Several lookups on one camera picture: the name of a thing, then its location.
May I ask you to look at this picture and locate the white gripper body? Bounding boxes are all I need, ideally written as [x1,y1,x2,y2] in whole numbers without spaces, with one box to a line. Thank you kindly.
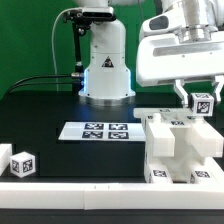
[136,31,224,87]

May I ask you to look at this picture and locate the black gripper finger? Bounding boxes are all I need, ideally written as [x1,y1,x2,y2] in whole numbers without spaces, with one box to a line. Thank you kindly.
[212,75,224,104]
[173,79,189,108]

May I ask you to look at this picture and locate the small white tagged cube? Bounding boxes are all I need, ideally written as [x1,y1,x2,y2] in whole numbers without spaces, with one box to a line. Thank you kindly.
[190,93,214,116]

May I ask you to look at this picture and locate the long white chair back post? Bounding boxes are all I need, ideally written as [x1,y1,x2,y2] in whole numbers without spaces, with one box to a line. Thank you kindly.
[134,108,224,163]

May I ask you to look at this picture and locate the white chair seat piece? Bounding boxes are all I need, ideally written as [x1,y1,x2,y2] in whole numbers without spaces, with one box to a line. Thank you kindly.
[144,134,209,184]

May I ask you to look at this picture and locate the white sheet with tags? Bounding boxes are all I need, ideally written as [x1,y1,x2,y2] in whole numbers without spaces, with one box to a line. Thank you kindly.
[59,122,145,142]

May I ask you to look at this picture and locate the white tagged cube front left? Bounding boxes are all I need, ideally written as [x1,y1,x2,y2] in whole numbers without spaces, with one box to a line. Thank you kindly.
[10,152,36,178]

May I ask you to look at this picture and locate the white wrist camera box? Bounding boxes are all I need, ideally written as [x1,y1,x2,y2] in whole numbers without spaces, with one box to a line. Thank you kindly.
[139,9,184,39]

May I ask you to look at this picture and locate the black cables at base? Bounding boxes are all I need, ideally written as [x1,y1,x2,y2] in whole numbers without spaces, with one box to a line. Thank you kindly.
[6,73,84,96]

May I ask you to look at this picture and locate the white U-shaped boundary frame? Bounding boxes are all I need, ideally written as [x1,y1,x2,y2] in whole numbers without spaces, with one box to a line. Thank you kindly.
[0,144,224,210]

